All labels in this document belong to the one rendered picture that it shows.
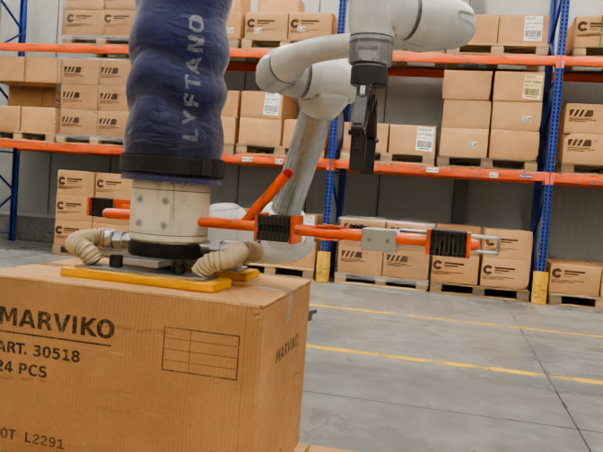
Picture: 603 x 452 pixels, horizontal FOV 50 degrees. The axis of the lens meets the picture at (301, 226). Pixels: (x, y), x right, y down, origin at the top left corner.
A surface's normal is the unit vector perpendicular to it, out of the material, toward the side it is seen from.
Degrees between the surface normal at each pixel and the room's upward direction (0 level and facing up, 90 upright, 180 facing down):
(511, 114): 90
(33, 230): 90
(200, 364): 90
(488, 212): 90
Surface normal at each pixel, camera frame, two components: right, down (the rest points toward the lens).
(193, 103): 0.40, 0.40
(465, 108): -0.22, 0.00
